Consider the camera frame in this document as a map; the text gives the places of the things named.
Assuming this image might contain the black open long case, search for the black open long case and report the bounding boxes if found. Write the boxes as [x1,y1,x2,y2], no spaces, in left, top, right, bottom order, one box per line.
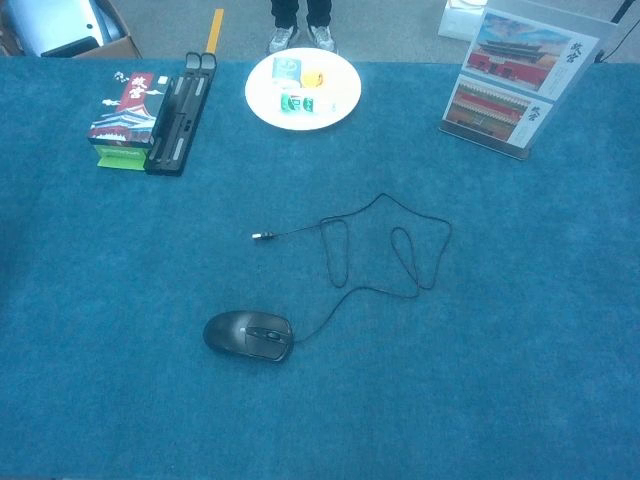
[143,51,219,178]

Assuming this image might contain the acrylic palace picture stand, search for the acrylic palace picture stand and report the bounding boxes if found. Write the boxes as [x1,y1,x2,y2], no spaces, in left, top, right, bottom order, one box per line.
[437,6,601,162]

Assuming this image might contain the yellow floor tape strip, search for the yellow floor tape strip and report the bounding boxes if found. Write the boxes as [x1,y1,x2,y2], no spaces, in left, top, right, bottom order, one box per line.
[205,8,226,54]

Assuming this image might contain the silver grey device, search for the silver grey device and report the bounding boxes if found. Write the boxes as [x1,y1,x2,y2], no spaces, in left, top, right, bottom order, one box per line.
[6,0,127,58]

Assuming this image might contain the black mouse cable with plug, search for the black mouse cable with plug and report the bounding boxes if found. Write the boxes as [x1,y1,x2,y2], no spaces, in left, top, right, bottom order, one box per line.
[251,192,454,345]

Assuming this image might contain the black computer mouse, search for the black computer mouse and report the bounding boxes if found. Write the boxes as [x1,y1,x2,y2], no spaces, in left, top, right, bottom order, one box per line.
[202,309,295,364]

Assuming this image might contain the white box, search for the white box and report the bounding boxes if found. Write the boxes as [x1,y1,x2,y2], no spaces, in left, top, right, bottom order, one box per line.
[437,0,489,43]

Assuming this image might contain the orange round snack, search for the orange round snack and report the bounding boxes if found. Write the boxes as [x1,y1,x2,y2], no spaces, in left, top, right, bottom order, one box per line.
[300,68,328,90]

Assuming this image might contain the black trouser leg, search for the black trouser leg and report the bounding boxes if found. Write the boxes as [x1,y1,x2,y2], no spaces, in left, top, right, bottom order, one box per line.
[305,0,334,29]
[270,0,302,30]

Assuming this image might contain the grey sneaker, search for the grey sneaker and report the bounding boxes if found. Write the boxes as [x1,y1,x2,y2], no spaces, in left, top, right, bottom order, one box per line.
[307,24,339,55]
[267,25,302,56]

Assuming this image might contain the white round plate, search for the white round plate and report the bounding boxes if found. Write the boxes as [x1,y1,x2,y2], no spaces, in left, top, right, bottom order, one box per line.
[244,47,363,132]

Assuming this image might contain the palace print gift box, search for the palace print gift box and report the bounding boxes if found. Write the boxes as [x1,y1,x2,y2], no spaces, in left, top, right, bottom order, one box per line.
[86,70,174,148]

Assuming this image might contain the brown cardboard box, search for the brown cardboard box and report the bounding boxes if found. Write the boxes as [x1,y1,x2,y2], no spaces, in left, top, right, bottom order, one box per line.
[0,0,144,60]

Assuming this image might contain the blue table cloth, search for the blue table cloth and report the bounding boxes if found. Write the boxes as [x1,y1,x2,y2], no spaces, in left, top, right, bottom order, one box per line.
[0,55,640,480]

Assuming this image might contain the white blue snack packet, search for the white blue snack packet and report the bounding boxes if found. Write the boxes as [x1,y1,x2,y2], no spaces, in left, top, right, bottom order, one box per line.
[271,55,305,87]

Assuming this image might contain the green flat box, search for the green flat box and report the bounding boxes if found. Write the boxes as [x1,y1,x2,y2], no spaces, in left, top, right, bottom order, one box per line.
[95,144,152,173]

